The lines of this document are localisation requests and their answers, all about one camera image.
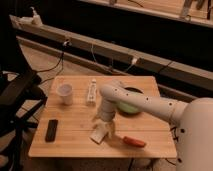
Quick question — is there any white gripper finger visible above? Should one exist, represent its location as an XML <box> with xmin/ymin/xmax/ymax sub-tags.
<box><xmin>107</xmin><ymin>124</ymin><xmax>115</xmax><ymax>139</ymax></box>
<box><xmin>92</xmin><ymin>121</ymin><xmax>101</xmax><ymax>130</ymax></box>

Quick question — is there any white sponge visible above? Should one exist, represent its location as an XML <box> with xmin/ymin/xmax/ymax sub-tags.
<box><xmin>90</xmin><ymin>126</ymin><xmax>108</xmax><ymax>144</ymax></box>

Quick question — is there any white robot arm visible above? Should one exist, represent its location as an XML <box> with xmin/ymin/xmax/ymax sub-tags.
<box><xmin>98</xmin><ymin>83</ymin><xmax>213</xmax><ymax>171</ymax></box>

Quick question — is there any white ceramic cup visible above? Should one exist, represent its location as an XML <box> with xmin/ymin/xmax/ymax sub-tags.
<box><xmin>56</xmin><ymin>84</ymin><xmax>73</xmax><ymax>105</ymax></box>

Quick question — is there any white tube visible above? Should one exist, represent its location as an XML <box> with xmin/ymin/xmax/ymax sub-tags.
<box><xmin>86</xmin><ymin>79</ymin><xmax>97</xmax><ymax>105</ymax></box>

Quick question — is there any green bowl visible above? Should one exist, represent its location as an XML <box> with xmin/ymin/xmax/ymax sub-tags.
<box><xmin>117</xmin><ymin>87</ymin><xmax>142</xmax><ymax>115</ymax></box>

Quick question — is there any red sausage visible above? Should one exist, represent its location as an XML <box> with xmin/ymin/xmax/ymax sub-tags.
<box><xmin>123</xmin><ymin>136</ymin><xmax>146</xmax><ymax>148</ymax></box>

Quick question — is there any black remote control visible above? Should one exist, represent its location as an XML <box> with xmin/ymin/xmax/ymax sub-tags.
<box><xmin>45</xmin><ymin>119</ymin><xmax>58</xmax><ymax>142</ymax></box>

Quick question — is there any black chair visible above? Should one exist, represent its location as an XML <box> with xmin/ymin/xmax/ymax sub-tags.
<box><xmin>0</xmin><ymin>70</ymin><xmax>47</xmax><ymax>171</ymax></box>

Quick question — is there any grey metal rail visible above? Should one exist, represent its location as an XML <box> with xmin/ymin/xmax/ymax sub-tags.
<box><xmin>10</xmin><ymin>15</ymin><xmax>213</xmax><ymax>92</ymax></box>

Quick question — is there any white bottle on rail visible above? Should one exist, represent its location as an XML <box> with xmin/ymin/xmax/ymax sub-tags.
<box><xmin>19</xmin><ymin>6</ymin><xmax>44</xmax><ymax>28</ymax></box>

